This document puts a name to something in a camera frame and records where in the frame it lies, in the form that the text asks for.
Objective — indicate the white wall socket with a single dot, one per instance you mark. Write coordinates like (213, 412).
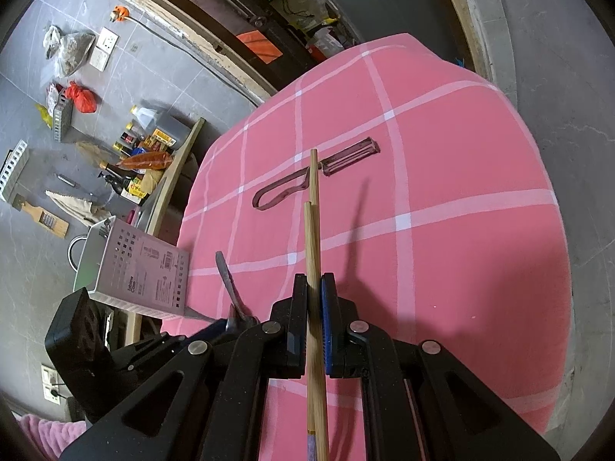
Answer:
(55, 384)
(107, 40)

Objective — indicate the dark bottle red cap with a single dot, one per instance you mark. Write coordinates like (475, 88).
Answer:
(127, 139)

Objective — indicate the worn white door frame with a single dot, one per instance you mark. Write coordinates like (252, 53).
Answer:
(480, 33)

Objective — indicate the pink checked tablecloth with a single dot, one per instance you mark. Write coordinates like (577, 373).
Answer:
(456, 249)

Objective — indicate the white wall switch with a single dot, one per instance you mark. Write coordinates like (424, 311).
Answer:
(99, 61)

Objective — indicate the grey wall rack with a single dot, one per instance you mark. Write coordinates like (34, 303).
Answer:
(61, 117)

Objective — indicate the steel vegetable peeler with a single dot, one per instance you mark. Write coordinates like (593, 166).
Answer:
(353, 150)

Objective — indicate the white perforated utensil holder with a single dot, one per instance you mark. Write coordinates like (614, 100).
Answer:
(139, 269)

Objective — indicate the orange wall hook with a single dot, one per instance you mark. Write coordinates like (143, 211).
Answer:
(121, 13)

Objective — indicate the yellow green packet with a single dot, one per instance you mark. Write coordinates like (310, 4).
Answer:
(44, 115)

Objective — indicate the wooden chopstick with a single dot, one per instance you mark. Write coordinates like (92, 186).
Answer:
(314, 230)
(308, 240)

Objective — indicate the red white packet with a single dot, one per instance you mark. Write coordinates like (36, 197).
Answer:
(53, 95)

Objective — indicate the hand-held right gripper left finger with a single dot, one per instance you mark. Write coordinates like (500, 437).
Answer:
(299, 326)

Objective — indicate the large dark sauce jug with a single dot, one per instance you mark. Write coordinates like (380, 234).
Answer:
(166, 127)

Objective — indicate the white perforated wall rack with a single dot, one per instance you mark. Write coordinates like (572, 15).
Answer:
(14, 170)

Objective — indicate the clear bag of dried goods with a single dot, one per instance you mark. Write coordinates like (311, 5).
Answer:
(69, 50)

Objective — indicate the hanging beige cloth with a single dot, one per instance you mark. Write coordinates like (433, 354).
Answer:
(77, 206)

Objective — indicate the pink fluffy cloth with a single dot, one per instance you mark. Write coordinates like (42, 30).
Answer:
(48, 437)

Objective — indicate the orange red packet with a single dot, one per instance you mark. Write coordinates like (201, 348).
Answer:
(146, 160)

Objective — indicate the dark sauce bottle yellow cap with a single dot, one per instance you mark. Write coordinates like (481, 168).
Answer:
(115, 168)

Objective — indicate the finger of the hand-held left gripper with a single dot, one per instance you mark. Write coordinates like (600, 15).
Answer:
(216, 330)

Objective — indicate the dark pump bottle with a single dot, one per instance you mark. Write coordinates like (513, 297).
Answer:
(122, 186)

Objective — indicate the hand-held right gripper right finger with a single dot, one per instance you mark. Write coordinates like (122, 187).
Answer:
(328, 336)

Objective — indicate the red plastic bag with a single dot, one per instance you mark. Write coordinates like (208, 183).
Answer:
(81, 98)

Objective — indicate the beige packet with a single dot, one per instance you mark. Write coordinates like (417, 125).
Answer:
(153, 181)

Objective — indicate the grey metal pan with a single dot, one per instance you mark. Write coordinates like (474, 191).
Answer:
(86, 259)

